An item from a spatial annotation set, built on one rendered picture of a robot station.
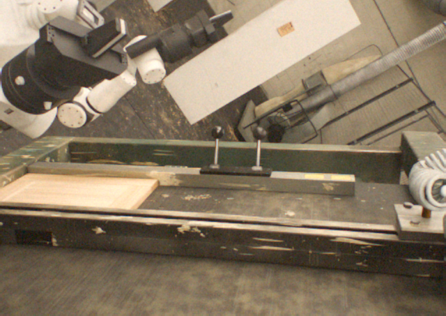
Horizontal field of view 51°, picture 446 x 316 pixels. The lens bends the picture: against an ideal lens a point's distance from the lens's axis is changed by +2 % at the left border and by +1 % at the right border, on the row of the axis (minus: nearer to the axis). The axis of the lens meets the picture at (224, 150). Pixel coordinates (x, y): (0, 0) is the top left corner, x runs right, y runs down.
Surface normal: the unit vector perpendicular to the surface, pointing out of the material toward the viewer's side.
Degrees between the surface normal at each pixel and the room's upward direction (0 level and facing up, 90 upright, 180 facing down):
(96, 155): 90
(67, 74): 102
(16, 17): 23
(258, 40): 90
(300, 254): 90
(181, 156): 90
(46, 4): 79
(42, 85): 16
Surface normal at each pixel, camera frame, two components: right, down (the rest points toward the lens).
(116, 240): -0.20, 0.29
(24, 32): 0.97, -0.09
